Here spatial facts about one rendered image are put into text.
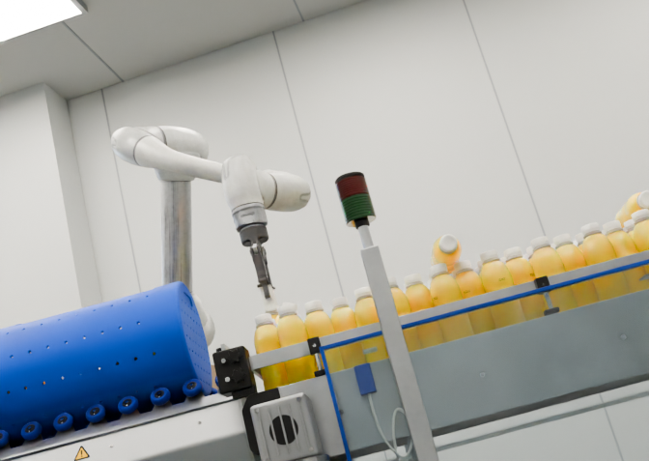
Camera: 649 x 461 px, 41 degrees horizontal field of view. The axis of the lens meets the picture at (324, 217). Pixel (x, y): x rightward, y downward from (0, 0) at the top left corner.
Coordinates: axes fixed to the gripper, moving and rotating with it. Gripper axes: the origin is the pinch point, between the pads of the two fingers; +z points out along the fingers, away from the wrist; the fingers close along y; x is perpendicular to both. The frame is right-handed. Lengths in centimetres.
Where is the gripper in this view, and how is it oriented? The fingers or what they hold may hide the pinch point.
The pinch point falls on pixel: (269, 301)
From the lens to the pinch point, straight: 229.0
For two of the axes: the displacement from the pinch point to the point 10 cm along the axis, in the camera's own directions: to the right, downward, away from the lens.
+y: -0.8, -2.9, -9.5
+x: 9.7, -2.6, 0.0
